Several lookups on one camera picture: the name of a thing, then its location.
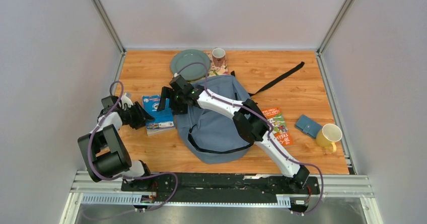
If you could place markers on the green ceramic plate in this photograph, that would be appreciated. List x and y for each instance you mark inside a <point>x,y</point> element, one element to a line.
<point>192,64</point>

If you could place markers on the blue-grey backpack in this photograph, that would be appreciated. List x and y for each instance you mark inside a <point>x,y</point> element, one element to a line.
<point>215,138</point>

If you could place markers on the orange treehouse book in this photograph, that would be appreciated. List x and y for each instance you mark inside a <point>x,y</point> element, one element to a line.
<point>280,128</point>

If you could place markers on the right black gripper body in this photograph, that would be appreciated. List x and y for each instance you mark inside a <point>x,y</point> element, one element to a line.
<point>179,104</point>

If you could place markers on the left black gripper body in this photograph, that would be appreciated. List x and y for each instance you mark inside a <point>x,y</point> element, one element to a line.
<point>134,117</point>

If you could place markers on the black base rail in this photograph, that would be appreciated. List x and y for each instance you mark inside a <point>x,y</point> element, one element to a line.
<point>222,188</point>

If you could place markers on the teal wallet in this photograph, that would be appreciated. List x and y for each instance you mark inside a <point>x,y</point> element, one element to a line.
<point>308,126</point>

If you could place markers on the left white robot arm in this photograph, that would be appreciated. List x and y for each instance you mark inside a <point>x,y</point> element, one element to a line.
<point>103,151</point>

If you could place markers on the pink patterned mug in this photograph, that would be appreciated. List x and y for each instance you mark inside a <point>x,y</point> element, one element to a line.
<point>218,57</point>

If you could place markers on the floral placemat tray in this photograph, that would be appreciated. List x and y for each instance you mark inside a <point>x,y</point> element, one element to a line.
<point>216,70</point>

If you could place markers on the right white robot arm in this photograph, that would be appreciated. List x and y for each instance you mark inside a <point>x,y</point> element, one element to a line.
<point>288,165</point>

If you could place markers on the yellow mug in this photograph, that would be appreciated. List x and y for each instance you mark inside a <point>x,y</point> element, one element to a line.
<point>328,136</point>

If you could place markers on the light blue treehouse book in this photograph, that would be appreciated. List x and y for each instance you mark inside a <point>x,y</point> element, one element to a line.
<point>163,120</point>

